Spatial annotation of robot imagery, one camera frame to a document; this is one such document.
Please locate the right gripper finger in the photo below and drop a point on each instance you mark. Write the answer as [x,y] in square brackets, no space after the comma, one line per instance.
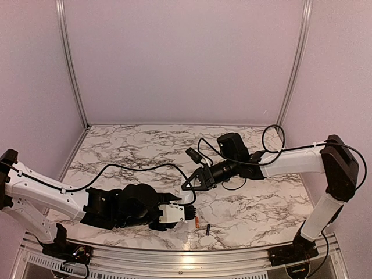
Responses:
[193,180]
[195,188]

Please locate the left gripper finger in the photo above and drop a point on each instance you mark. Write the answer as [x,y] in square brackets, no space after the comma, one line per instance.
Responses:
[168,197]
[169,226]

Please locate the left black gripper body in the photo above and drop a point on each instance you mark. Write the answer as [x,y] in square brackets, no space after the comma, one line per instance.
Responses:
[161,196]

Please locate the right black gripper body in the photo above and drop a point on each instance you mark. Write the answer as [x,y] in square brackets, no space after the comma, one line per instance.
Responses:
[210,183]

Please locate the white remote control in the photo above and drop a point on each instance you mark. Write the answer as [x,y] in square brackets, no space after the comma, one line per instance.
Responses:
[186,196]

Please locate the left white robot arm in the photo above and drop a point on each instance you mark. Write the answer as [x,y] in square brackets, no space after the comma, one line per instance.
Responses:
[134,205]

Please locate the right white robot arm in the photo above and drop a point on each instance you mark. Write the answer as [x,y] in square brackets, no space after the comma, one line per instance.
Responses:
[331,157]

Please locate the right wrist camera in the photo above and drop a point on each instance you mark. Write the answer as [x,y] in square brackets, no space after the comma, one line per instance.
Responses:
[194,155]

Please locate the front aluminium rail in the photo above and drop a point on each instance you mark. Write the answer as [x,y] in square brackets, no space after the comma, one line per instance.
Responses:
[118,262]

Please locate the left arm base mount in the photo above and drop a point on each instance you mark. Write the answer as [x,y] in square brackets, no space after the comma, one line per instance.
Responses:
[68,251]

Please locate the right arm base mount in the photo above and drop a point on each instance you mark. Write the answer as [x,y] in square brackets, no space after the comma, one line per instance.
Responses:
[299,249]

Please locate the right aluminium frame post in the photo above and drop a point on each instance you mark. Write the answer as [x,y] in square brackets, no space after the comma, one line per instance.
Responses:
[298,58]

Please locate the aluminium frame post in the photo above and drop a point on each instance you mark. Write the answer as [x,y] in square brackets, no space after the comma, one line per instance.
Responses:
[62,22]
[298,58]

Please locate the left aluminium frame post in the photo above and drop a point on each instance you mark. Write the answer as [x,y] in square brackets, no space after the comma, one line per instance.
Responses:
[62,22]

